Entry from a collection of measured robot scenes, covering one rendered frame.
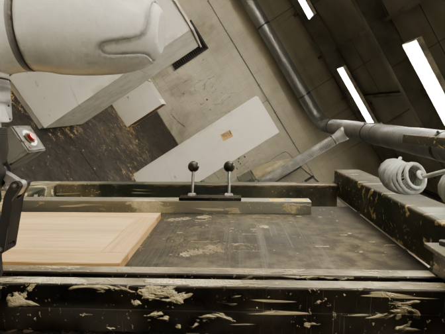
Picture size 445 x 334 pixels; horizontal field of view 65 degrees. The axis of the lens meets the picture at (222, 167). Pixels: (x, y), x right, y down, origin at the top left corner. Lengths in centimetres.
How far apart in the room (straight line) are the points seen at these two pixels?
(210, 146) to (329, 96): 530
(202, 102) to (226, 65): 113
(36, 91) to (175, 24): 144
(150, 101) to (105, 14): 565
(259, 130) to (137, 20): 438
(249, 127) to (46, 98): 250
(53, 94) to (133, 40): 323
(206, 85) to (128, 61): 874
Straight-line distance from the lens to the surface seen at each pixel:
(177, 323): 53
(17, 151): 150
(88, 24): 45
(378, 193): 104
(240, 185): 134
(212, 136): 478
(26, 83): 379
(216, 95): 917
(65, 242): 89
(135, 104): 614
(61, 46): 46
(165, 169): 491
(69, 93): 360
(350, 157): 978
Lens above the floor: 164
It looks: 6 degrees down
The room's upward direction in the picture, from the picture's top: 58 degrees clockwise
